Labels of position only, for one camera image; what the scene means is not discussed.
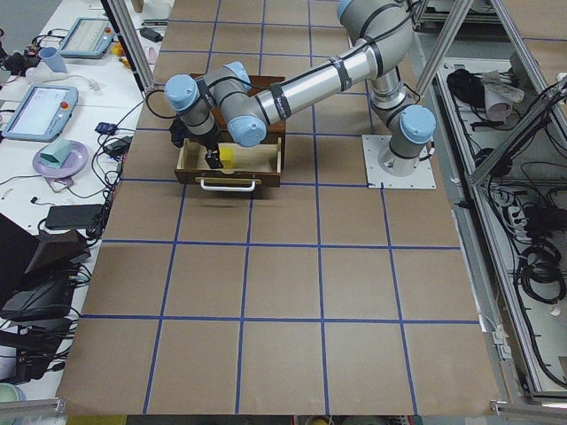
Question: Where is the dark brown wooden box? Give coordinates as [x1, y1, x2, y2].
[1, 214, 90, 298]

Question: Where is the lilac bowl with teal cup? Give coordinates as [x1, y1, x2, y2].
[32, 138, 89, 179]

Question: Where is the dark wooden drawer cabinet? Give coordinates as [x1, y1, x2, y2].
[167, 62, 287, 147]

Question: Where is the light wooden drawer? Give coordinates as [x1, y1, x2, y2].
[175, 131, 285, 188]

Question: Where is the lower teach pendant tablet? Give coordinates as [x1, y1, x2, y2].
[2, 84, 79, 143]

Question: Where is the aluminium frame post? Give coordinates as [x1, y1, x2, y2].
[101, 0, 154, 93]
[416, 0, 473, 96]

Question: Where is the white drawer handle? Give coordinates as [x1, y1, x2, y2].
[196, 177, 259, 192]

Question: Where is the black power adapter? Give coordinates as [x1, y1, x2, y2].
[139, 27, 163, 43]

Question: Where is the upper teach pendant tablet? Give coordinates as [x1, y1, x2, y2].
[58, 18, 114, 59]

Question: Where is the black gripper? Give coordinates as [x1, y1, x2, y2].
[194, 123, 221, 168]

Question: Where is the light blue plastic cup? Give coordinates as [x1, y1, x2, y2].
[38, 47, 67, 73]

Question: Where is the yellow block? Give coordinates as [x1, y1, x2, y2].
[220, 147, 234, 169]

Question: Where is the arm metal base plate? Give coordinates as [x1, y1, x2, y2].
[361, 135, 436, 190]

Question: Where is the teach pendant tablet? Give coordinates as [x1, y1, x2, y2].
[58, 18, 114, 59]
[2, 84, 79, 143]

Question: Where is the black laptop bag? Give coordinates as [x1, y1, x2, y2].
[1, 275, 80, 322]

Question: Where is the left aluminium frame post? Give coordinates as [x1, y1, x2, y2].
[101, 0, 154, 93]

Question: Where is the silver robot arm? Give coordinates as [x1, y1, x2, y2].
[165, 1, 436, 176]

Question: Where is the right aluminium frame post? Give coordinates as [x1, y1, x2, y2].
[416, 0, 473, 96]

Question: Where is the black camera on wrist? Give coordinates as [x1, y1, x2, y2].
[169, 118, 190, 149]

